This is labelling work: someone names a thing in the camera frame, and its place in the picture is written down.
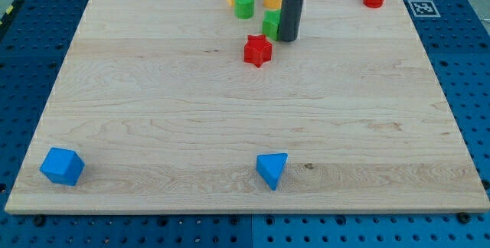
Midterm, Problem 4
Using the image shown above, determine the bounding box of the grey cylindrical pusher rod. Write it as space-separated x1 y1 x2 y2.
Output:
278 0 304 42

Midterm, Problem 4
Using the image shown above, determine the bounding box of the blue triangle block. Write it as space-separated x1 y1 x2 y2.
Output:
256 153 288 191

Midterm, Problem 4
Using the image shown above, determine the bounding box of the green cylinder block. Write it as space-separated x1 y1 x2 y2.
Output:
234 0 255 19

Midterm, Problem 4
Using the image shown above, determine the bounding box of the blue cube block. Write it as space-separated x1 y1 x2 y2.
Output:
40 147 85 186

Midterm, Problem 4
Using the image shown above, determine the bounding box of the white fiducial marker tag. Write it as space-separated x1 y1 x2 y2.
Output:
407 0 440 18

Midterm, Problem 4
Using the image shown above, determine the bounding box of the red star block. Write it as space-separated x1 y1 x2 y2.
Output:
243 34 273 68

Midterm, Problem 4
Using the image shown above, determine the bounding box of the wooden board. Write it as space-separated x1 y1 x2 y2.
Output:
5 0 489 215

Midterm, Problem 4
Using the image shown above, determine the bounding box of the green star block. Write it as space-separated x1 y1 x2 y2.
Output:
262 9 281 41

